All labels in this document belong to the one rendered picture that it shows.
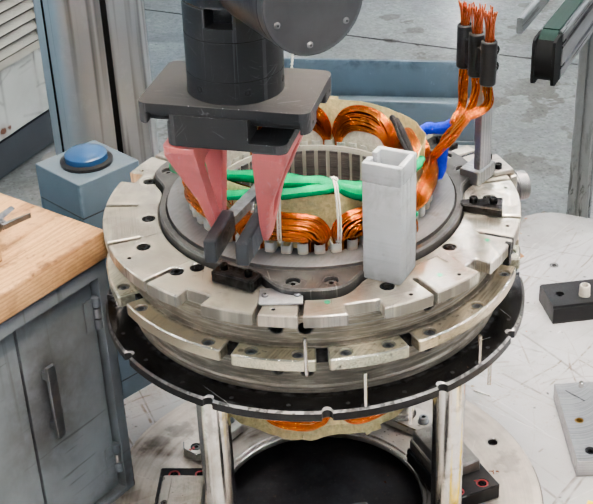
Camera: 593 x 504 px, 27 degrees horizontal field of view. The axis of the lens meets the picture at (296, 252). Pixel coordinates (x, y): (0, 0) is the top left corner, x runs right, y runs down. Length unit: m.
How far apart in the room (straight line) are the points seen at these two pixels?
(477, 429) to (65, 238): 0.44
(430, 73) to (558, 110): 2.53
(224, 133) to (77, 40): 0.64
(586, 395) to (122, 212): 0.52
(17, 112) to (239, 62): 2.87
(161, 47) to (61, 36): 3.04
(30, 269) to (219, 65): 0.32
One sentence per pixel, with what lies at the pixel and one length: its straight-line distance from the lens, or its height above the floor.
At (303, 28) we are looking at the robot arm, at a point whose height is 1.33.
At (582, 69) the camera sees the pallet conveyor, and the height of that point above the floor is 0.56.
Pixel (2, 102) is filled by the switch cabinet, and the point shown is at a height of 0.21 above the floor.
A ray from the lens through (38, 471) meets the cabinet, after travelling 1.07.
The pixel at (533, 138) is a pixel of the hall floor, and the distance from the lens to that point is 3.64.
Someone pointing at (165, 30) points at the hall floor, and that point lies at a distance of 4.53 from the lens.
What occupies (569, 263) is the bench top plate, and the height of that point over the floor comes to 0.78.
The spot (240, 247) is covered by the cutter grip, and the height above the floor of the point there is 1.18.
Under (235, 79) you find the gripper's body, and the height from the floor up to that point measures 1.28.
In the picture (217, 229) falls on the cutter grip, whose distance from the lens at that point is 0.76.
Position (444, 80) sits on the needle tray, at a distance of 1.31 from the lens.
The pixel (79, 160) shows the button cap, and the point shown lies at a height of 1.04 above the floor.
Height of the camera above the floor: 1.55
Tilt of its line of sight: 30 degrees down
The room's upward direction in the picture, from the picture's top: 3 degrees counter-clockwise
